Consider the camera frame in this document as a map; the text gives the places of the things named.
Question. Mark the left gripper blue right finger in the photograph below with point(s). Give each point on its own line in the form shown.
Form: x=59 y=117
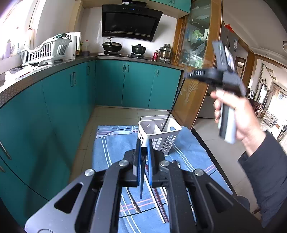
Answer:
x=151 y=162

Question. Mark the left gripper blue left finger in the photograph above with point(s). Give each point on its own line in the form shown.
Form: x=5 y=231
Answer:
x=137 y=163

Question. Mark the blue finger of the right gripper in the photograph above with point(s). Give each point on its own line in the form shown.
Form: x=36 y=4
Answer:
x=194 y=74

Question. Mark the black chopstick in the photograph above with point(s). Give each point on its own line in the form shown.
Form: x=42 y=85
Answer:
x=174 y=102

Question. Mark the white chopstick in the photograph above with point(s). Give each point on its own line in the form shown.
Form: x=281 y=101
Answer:
x=151 y=190

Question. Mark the dark red chopstick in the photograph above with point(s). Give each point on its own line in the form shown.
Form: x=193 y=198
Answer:
x=162 y=210

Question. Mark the person's right forearm dark sleeve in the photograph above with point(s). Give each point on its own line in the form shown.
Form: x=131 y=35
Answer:
x=266 y=171

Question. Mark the person's right hand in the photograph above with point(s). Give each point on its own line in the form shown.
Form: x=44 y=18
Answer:
x=248 y=131

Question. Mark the white plastic utensil caddy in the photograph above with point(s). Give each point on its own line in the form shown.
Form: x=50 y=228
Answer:
x=151 y=127

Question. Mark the steel stockpot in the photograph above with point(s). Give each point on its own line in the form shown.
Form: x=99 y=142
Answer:
x=165 y=52

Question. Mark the wooden glass sliding door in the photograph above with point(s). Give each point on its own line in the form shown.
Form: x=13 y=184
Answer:
x=192 y=49

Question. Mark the red thermos bottle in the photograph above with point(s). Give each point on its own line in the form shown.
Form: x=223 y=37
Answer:
x=155 y=56

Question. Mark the metal spoon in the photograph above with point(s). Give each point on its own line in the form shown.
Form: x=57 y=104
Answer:
x=134 y=204

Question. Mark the blue striped cloth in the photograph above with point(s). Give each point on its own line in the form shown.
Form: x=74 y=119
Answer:
x=189 y=150

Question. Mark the black clay pot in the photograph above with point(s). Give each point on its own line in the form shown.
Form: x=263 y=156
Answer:
x=138 y=49

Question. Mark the teal upper cabinets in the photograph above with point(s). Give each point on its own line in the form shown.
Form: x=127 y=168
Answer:
x=183 y=5

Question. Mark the teal cabinets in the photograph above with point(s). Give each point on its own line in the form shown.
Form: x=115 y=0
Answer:
x=43 y=118
x=183 y=5

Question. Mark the black range hood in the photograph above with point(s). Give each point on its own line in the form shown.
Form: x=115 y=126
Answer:
x=129 y=21

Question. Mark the black wok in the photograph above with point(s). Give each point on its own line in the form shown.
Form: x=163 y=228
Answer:
x=110 y=46

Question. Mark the teal lower cabinets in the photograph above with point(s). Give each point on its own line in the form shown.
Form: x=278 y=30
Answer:
x=43 y=118

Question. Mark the white countertop appliance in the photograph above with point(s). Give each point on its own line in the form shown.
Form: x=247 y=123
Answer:
x=74 y=46

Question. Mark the white dish rack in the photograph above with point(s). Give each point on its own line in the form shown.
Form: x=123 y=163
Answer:
x=51 y=50

